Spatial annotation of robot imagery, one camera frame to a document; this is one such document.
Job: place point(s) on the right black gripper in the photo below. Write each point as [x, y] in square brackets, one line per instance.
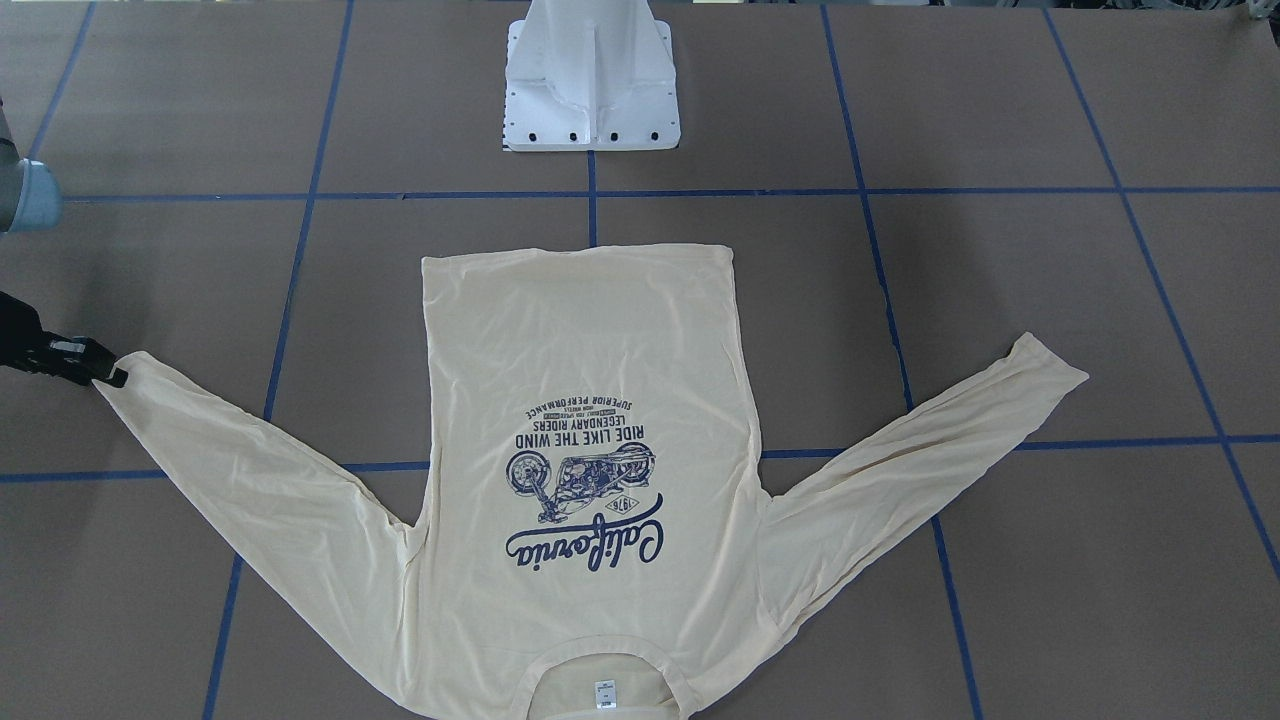
[17, 338]

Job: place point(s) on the cream long sleeve printed shirt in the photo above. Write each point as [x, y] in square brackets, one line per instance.
[594, 539]

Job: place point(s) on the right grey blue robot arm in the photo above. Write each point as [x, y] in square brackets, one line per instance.
[31, 201]

